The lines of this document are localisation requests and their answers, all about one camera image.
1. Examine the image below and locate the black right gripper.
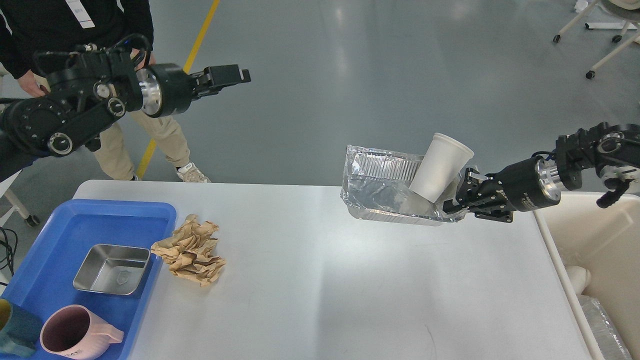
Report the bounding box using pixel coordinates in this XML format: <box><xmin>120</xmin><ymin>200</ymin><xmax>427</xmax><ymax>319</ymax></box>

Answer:
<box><xmin>442</xmin><ymin>156</ymin><xmax>563</xmax><ymax>223</ymax></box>

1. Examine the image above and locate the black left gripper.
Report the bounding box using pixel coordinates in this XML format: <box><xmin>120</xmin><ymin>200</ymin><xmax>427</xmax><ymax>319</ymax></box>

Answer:
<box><xmin>135</xmin><ymin>63</ymin><xmax>252</xmax><ymax>118</ymax></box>

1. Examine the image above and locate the cream paper cup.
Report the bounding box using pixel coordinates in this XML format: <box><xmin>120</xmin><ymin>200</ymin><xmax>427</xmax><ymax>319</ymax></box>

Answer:
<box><xmin>409</xmin><ymin>132</ymin><xmax>474</xmax><ymax>203</ymax></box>

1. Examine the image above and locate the aluminium foil tray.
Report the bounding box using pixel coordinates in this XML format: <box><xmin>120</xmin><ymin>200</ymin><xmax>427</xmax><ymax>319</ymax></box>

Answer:
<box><xmin>340</xmin><ymin>145</ymin><xmax>468</xmax><ymax>226</ymax></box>

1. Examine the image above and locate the brown paper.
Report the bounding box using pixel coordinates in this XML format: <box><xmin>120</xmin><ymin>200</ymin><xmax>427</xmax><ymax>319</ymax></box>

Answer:
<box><xmin>150</xmin><ymin>214</ymin><xmax>226</xmax><ymax>287</ymax></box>

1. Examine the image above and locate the square steel tray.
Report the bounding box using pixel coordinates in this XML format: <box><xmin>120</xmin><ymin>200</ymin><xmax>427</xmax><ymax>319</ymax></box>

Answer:
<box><xmin>72</xmin><ymin>244</ymin><xmax>151</xmax><ymax>296</ymax></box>

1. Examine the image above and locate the pink mug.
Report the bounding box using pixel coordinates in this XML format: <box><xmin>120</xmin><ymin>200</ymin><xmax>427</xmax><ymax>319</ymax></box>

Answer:
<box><xmin>39</xmin><ymin>304</ymin><xmax>125</xmax><ymax>360</ymax></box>

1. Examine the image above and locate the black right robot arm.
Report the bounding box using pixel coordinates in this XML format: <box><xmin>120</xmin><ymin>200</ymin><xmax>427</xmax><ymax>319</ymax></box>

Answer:
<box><xmin>442</xmin><ymin>121</ymin><xmax>640</xmax><ymax>223</ymax></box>

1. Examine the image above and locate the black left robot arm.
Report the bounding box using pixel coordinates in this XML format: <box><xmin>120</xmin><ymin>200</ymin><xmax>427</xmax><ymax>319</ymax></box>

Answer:
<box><xmin>0</xmin><ymin>34</ymin><xmax>251</xmax><ymax>181</ymax></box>

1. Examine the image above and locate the person's left hand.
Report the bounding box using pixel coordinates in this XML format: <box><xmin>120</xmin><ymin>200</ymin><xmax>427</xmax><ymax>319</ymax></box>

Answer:
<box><xmin>130</xmin><ymin>48</ymin><xmax>157</xmax><ymax>71</ymax></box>

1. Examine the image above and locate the person's right hand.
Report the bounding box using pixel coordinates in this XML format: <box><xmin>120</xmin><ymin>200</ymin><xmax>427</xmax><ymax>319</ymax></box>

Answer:
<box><xmin>17</xmin><ymin>70</ymin><xmax>50</xmax><ymax>98</ymax></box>

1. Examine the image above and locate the cream plastic bin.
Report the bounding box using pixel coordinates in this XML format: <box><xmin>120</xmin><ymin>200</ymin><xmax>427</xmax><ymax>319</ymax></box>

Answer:
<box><xmin>534</xmin><ymin>191</ymin><xmax>640</xmax><ymax>360</ymax></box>

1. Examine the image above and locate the clear plastic bag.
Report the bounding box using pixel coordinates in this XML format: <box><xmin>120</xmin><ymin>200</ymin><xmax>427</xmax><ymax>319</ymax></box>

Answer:
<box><xmin>578</xmin><ymin>295</ymin><xmax>632</xmax><ymax>360</ymax></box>

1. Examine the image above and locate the person in black top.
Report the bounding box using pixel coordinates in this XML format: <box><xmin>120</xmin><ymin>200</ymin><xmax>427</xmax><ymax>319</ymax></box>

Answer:
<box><xmin>0</xmin><ymin>0</ymin><xmax>212</xmax><ymax>183</ymax></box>

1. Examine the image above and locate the white side table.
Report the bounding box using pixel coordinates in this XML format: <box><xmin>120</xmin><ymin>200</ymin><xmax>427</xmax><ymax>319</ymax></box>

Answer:
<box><xmin>0</xmin><ymin>170</ymin><xmax>41</xmax><ymax>228</ymax></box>

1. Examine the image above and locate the white rolling chair base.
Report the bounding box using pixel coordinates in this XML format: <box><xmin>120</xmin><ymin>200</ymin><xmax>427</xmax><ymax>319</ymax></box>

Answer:
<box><xmin>552</xmin><ymin>0</ymin><xmax>640</xmax><ymax>80</ymax></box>

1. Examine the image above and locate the dark teal cup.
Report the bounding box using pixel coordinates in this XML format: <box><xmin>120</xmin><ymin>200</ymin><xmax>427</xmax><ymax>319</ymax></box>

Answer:
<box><xmin>0</xmin><ymin>298</ymin><xmax>43</xmax><ymax>358</ymax></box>

